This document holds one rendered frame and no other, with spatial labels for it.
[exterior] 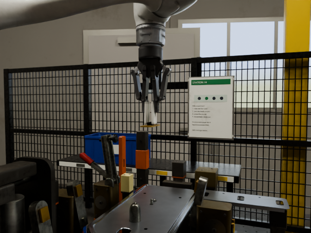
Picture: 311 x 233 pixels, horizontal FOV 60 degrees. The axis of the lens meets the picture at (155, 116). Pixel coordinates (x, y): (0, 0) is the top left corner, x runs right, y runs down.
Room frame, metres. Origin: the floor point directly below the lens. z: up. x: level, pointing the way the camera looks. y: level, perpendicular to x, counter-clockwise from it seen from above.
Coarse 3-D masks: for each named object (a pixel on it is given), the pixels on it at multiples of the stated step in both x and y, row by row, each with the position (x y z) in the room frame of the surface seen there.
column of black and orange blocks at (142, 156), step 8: (136, 136) 1.18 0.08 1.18; (144, 136) 1.16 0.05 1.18; (144, 144) 1.16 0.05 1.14; (136, 152) 1.17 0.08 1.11; (144, 152) 1.16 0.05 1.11; (136, 160) 1.17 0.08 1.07; (144, 160) 1.16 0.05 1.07; (136, 168) 1.17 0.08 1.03; (144, 168) 1.16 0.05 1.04; (144, 176) 1.16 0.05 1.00
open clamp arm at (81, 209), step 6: (72, 180) 0.74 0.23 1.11; (78, 180) 0.74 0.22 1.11; (66, 186) 0.72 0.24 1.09; (72, 186) 0.72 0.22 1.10; (78, 186) 0.73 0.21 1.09; (72, 192) 0.72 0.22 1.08; (78, 192) 0.72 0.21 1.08; (78, 198) 0.73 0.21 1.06; (78, 204) 0.72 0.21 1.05; (84, 204) 0.74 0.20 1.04; (78, 210) 0.72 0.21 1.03; (84, 210) 0.74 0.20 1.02; (78, 216) 0.71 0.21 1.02; (84, 216) 0.73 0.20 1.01; (78, 222) 0.71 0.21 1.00; (84, 222) 0.73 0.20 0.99; (78, 228) 0.71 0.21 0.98
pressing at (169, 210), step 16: (144, 192) 0.96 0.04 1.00; (160, 192) 0.96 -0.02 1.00; (176, 192) 0.96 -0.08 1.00; (192, 192) 0.96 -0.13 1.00; (112, 208) 0.80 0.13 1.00; (128, 208) 0.81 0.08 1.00; (144, 208) 0.81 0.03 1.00; (160, 208) 0.81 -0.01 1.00; (176, 208) 0.81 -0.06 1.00; (96, 224) 0.70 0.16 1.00; (112, 224) 0.70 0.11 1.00; (128, 224) 0.70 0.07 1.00; (144, 224) 0.70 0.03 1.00; (160, 224) 0.70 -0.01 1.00; (176, 224) 0.71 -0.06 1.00
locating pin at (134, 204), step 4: (132, 204) 0.72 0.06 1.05; (136, 204) 0.72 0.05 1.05; (132, 208) 0.71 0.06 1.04; (136, 208) 0.71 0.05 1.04; (140, 208) 0.72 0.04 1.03; (132, 212) 0.71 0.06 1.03; (136, 212) 0.71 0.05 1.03; (140, 212) 0.72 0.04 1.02; (132, 216) 0.71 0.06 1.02; (136, 216) 0.71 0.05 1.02; (140, 216) 0.72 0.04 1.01; (132, 220) 0.71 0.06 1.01; (136, 220) 0.71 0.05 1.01; (140, 220) 0.72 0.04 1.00
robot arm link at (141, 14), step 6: (138, 6) 0.79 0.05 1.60; (144, 6) 0.77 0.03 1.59; (138, 12) 0.80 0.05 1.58; (144, 12) 0.78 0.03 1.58; (150, 12) 0.76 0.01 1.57; (138, 18) 0.81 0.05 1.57; (144, 18) 0.79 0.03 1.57; (150, 18) 0.79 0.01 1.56; (156, 18) 0.78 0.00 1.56; (162, 18) 0.78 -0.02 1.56; (168, 18) 0.81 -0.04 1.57; (138, 24) 0.81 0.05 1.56; (144, 24) 0.80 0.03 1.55; (156, 24) 0.80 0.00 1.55; (162, 24) 0.81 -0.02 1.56
